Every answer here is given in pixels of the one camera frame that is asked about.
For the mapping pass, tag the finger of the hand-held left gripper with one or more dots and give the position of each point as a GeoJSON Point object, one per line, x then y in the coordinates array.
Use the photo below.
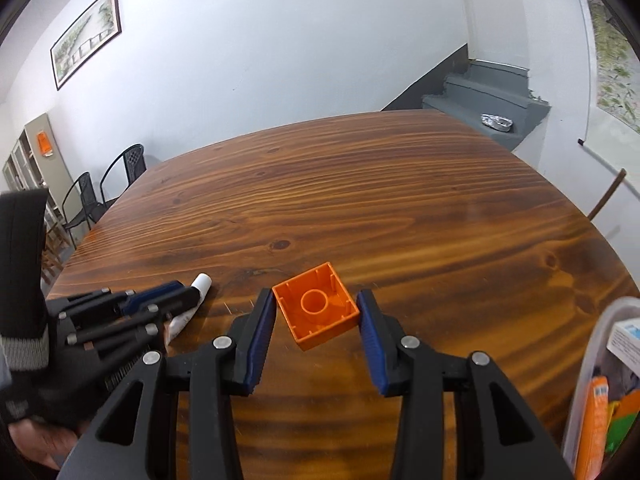
{"type": "Point", "coordinates": [125, 332]}
{"type": "Point", "coordinates": [155, 295]}

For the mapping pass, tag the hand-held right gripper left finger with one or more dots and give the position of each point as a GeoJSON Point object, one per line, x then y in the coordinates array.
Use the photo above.
{"type": "Point", "coordinates": [260, 340]}

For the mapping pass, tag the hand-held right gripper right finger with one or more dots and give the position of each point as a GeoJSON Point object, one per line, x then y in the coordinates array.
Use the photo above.
{"type": "Point", "coordinates": [372, 340]}

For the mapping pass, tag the white squeeze tube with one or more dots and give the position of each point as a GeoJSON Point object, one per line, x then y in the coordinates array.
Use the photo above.
{"type": "Point", "coordinates": [185, 317]}

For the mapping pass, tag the clear plastic container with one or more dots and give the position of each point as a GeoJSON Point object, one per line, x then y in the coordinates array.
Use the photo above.
{"type": "Point", "coordinates": [595, 330]}

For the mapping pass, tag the wooden desktop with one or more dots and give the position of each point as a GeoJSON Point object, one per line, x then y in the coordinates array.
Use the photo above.
{"type": "Point", "coordinates": [400, 200]}

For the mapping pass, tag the person's left hand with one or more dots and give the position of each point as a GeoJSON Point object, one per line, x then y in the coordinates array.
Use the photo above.
{"type": "Point", "coordinates": [45, 442]}

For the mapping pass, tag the wooden chair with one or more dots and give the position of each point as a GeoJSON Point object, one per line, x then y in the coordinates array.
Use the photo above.
{"type": "Point", "coordinates": [52, 255]}

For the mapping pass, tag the beige glass-door cabinet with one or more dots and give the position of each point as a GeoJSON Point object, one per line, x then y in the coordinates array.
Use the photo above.
{"type": "Point", "coordinates": [52, 180]}

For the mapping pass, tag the black metal chair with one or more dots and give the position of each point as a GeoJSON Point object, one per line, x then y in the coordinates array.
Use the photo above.
{"type": "Point", "coordinates": [132, 162]}
{"type": "Point", "coordinates": [85, 195]}

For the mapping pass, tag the orange sign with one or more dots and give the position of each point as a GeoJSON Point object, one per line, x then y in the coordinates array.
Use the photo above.
{"type": "Point", "coordinates": [44, 143]}

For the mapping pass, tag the framed landscape picture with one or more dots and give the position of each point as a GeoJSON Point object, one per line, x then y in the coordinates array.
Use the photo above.
{"type": "Point", "coordinates": [85, 35]}

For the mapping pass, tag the grey stairs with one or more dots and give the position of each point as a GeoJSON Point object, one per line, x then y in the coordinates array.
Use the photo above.
{"type": "Point", "coordinates": [480, 95]}

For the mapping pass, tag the wooden stick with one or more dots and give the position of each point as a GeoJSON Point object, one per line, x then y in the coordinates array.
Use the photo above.
{"type": "Point", "coordinates": [607, 194]}

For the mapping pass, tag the white door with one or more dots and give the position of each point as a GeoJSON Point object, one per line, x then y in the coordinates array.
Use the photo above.
{"type": "Point", "coordinates": [495, 10]}

